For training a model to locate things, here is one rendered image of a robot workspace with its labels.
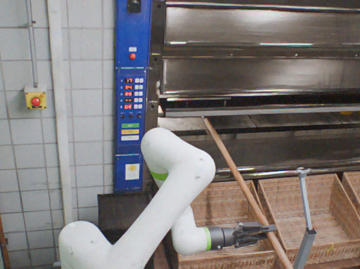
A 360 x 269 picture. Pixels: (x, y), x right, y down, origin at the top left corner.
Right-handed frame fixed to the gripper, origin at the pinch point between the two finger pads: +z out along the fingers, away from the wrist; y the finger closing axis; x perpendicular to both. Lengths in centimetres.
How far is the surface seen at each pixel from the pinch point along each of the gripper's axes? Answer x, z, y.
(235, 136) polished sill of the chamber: -78, 15, 3
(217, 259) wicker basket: -28, -6, 47
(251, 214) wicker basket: -64, 29, 53
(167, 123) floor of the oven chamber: -92, -23, 2
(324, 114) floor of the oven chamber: -94, 81, 1
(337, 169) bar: -40, 58, 2
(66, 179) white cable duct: -77, -80, 26
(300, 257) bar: -18, 36, 42
